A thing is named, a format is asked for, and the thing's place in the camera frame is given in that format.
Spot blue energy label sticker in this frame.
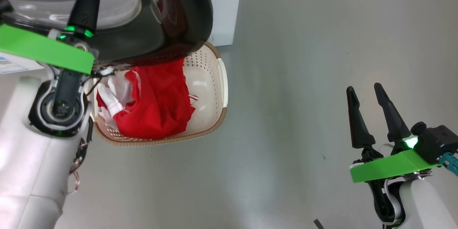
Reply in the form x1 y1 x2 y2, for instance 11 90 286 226
0 57 28 75

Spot teal cable connector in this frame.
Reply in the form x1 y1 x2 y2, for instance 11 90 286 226
439 152 458 176

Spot black-rimmed glass washer door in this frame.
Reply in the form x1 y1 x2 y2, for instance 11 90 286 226
0 0 214 67

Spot cream laundry basket brown rim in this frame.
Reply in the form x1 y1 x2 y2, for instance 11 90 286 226
88 42 228 147

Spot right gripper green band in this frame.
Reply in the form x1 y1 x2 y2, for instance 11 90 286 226
346 83 441 224

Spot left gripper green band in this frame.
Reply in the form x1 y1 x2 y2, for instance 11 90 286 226
0 0 104 104

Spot red and white jersey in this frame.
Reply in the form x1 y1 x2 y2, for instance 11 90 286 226
96 58 199 140

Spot white front-load washing machine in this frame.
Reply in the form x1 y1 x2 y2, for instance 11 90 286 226
0 0 244 75

